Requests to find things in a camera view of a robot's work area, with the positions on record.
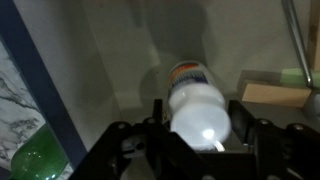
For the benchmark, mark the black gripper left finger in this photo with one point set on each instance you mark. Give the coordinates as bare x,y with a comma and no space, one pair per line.
158,111

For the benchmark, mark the white pill bottle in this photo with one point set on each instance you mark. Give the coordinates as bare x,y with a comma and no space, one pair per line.
196,110

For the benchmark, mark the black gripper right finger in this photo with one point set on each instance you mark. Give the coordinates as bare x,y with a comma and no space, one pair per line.
240,121

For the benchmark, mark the small green block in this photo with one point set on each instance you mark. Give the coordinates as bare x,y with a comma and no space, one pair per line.
295,77

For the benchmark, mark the green glass bottle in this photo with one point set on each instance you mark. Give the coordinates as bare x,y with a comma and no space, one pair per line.
36,158

